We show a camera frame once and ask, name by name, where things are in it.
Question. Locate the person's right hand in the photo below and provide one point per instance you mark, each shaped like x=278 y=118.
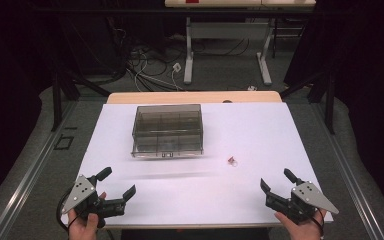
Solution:
x=305 y=231

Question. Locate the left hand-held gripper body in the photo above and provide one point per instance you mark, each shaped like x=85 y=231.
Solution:
x=83 y=193

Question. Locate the white background desk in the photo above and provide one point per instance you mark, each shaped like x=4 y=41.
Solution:
x=226 y=30

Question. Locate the small white plug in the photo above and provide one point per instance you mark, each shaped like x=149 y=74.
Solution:
x=252 y=88

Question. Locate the transparent grey drawer organiser box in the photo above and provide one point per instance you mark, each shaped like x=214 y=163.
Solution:
x=167 y=131

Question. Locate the white table sheet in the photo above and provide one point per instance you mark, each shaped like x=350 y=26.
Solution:
x=246 y=133

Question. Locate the black metal stand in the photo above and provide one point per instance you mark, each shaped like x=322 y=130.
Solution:
x=329 y=103
x=57 y=100

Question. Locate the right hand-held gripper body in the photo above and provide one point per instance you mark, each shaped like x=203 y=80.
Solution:
x=308 y=196

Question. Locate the person's left hand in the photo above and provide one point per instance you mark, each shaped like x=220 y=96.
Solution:
x=81 y=228

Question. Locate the white power adapter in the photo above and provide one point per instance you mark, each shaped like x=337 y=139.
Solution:
x=176 y=67

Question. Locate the grey floor rail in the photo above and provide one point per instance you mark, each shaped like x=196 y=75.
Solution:
x=30 y=173
x=346 y=166

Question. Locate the dark curtain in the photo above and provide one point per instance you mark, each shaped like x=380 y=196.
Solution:
x=10 y=66
x=370 y=66

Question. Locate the red item on background desk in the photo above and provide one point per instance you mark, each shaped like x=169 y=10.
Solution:
x=192 y=1

